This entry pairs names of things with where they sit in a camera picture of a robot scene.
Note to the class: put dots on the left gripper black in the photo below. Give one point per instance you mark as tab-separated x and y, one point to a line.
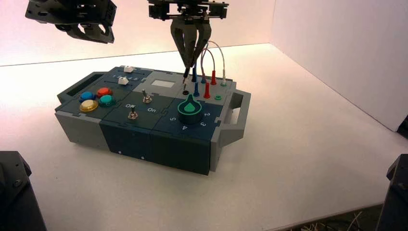
73	11

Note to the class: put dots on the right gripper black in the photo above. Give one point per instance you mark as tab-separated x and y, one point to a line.
188	9

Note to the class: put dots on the white slider knob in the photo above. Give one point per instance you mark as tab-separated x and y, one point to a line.
128	69
123	81

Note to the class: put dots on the white rectangular display screen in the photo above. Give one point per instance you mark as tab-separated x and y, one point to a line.
163	84

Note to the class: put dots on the red round push button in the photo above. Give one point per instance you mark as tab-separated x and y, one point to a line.
104	92

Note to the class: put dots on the blue round push button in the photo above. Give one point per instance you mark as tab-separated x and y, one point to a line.
87	96

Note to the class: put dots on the teal round push button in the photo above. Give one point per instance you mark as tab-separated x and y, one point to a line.
107	100

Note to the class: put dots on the yellow round push button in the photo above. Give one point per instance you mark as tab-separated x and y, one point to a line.
89	105

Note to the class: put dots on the green and teal rotary knob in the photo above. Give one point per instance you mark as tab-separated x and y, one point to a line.
189	111

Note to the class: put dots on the grey and teal control box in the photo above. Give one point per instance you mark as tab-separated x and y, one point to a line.
178	153

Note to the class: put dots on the metal toggle switch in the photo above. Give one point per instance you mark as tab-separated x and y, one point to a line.
146	97
133	114

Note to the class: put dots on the dark object at wall edge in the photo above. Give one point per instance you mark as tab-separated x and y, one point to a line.
404	129

